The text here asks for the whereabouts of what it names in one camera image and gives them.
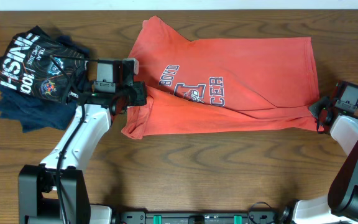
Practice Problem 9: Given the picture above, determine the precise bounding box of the red printed t-shirt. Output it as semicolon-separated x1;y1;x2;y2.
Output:
122;16;319;139

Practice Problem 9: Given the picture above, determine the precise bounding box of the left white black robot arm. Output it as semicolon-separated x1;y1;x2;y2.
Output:
18;58;147;223

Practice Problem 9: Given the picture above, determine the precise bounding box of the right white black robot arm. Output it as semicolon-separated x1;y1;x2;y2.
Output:
290;81;358;224

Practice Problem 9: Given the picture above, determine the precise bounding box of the navy folded clothes stack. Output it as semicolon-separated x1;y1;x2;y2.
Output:
0;26;90;133

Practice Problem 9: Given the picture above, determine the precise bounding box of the black printed folded t-shirt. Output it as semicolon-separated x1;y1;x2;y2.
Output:
0;27;88;103

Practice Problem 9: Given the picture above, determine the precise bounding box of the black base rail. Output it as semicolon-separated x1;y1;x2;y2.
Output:
117;210;280;224

